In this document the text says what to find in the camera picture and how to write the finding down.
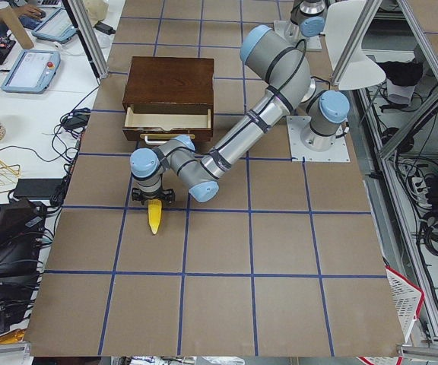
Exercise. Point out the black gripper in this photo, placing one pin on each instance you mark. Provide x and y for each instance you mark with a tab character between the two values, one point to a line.
153	197

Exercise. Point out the yellow corn cob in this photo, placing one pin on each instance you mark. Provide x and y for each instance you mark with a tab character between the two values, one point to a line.
155	207

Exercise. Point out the white drawer handle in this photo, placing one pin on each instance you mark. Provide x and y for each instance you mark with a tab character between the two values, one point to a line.
157	139

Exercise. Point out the dark wooden drawer cabinet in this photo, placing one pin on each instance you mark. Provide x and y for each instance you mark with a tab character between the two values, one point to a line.
170	85

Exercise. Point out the person hand on mouse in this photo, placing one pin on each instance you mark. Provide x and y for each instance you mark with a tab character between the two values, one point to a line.
32	11

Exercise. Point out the blue teach pendant near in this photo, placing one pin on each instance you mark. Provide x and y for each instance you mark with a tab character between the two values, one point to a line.
32	72

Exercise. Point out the blue teach pendant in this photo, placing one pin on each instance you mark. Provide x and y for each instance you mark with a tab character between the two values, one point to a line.
56	28
32	72

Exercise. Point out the blue teach pendant far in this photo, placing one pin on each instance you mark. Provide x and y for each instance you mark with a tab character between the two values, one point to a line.
56	28

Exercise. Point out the cardboard tube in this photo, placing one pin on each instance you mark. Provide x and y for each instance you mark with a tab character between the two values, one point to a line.
10	17

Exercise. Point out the white chair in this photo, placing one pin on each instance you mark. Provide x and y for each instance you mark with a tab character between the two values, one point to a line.
346	25

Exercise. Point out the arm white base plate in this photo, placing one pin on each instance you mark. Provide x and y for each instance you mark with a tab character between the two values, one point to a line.
307	146
295	36

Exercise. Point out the aluminium frame post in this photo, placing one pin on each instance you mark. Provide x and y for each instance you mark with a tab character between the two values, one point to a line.
80	20

